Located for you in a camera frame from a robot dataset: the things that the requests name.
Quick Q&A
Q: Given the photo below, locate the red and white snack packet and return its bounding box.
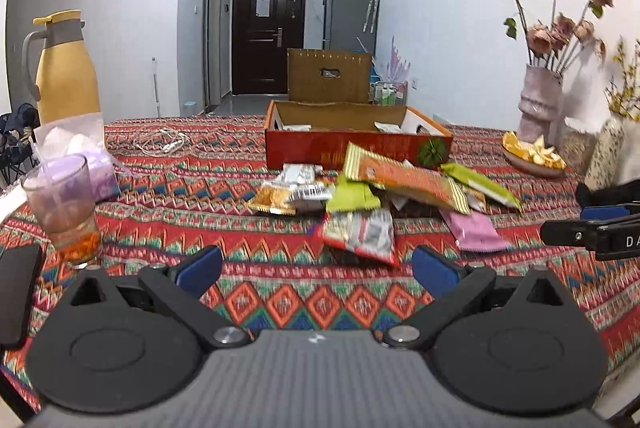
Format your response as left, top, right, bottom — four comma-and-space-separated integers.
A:
319, 209, 401, 267

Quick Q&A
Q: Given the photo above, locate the pink snack packet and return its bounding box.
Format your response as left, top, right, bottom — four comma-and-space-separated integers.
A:
440, 208, 512, 255

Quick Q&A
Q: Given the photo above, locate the storage rack with bottles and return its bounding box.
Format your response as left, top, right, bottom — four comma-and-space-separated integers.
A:
370, 80, 408, 106

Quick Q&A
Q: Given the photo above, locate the white plastic bag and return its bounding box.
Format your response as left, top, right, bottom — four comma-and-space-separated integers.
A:
32, 113, 106, 161

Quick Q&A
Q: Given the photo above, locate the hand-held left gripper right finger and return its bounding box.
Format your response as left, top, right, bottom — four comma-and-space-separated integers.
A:
382, 245, 573, 351

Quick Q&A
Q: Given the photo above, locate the glass cup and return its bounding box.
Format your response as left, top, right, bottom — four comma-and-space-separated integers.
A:
22, 154, 103, 269

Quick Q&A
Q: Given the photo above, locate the grey refrigerator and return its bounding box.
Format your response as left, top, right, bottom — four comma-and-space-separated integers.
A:
322, 0, 381, 53

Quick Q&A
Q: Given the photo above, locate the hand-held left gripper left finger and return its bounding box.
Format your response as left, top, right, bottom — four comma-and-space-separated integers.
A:
62, 245, 253, 351

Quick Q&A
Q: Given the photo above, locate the pink ribbed vase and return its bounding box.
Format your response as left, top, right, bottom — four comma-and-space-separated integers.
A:
516, 64, 566, 149

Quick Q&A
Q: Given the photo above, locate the red cardboard box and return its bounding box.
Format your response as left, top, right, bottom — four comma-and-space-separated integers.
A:
264, 100, 453, 171

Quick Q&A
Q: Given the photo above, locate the yellow flower sprig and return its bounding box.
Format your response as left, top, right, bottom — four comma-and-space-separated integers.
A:
605, 38, 640, 123

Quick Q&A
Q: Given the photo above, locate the white cable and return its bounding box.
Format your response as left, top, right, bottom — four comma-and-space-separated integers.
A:
135, 128, 193, 157

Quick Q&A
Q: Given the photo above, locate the dark entrance door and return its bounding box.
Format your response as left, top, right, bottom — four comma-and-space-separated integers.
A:
232, 0, 307, 96

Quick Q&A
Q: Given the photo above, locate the brown interior door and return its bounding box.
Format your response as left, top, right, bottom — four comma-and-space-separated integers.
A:
205, 0, 223, 109

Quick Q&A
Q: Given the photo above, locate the white pole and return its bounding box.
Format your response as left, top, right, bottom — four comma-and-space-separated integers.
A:
151, 56, 162, 117

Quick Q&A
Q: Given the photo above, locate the red patterned tablecloth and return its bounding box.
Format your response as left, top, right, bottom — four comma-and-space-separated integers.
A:
0, 115, 640, 414

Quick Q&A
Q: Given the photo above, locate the dark blue cloth bundle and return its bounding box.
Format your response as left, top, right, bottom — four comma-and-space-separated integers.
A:
0, 102, 41, 189

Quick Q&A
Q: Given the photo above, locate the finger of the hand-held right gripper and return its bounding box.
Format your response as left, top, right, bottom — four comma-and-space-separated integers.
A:
575, 180, 640, 223
540, 220, 602, 251

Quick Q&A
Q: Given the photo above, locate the white and golden snack packet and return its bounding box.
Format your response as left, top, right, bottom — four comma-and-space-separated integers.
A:
247, 184, 297, 216

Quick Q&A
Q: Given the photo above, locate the floral print vase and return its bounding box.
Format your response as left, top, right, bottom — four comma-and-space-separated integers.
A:
584, 115, 628, 193

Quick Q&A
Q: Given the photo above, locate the purple tissue pack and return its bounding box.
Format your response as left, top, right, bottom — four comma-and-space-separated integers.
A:
45, 152, 121, 203

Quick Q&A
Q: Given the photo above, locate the yellow thermos jug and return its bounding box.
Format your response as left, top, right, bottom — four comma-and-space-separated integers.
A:
22, 10, 103, 129

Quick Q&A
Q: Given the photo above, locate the glass jar of grains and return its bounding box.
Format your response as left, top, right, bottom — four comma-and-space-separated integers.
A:
562, 128, 599, 175

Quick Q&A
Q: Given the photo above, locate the dried rose bouquet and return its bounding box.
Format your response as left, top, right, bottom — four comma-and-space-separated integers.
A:
492, 0, 615, 71

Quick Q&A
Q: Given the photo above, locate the brown chair back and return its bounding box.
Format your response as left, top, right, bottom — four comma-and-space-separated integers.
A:
286, 48, 373, 104

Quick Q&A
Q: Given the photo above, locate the green snack packet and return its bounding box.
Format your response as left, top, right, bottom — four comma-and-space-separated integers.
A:
326, 175, 382, 213
440, 163, 523, 209

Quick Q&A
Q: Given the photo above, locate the black phone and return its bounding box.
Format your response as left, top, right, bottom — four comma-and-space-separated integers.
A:
0, 243, 45, 350

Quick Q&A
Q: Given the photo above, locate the brown plate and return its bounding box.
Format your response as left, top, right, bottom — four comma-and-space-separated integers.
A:
501, 143, 568, 179

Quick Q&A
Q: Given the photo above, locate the long orange snack packet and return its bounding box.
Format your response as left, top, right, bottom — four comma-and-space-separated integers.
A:
342, 143, 472, 215

